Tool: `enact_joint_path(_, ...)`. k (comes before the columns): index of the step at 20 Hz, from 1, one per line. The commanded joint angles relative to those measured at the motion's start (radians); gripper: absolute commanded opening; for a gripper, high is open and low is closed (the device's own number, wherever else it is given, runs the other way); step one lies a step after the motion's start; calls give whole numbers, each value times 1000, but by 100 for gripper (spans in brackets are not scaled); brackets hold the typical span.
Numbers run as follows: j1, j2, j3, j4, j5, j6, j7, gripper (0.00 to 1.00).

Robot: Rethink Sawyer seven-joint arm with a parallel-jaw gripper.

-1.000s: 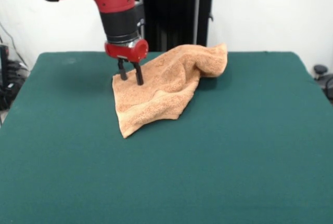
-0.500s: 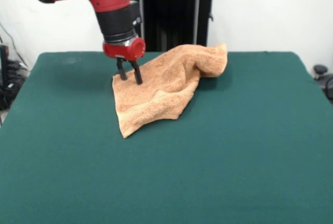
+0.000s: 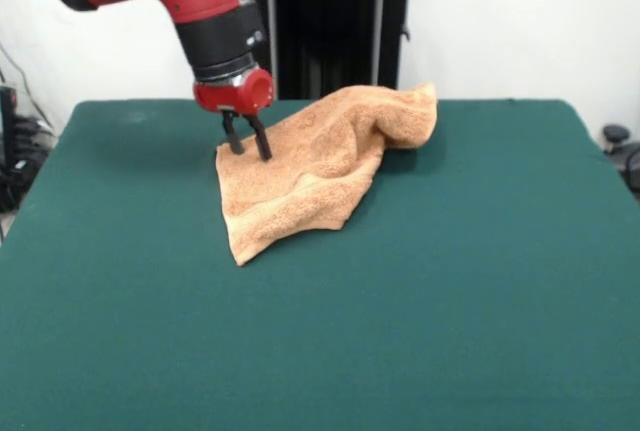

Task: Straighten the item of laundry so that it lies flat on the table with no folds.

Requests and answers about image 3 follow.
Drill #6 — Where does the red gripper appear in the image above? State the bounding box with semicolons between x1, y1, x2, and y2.
193;66;276;161

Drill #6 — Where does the tan terry towel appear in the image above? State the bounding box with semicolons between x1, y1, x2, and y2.
214;81;440;268

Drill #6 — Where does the black equipment pile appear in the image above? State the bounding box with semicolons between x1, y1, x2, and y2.
0;115;59;213

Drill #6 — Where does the dark green table cloth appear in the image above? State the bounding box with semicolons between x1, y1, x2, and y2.
0;98;640;431

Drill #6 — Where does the black computer tower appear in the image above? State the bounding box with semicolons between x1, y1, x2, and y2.
0;84;20;172

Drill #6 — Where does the black office chair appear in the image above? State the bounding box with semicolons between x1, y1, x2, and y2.
601;123;640;202

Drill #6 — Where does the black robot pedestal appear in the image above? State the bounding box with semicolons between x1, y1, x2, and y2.
232;0;434;101

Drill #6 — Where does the grey cable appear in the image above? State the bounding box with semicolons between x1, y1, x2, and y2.
0;43;51;127

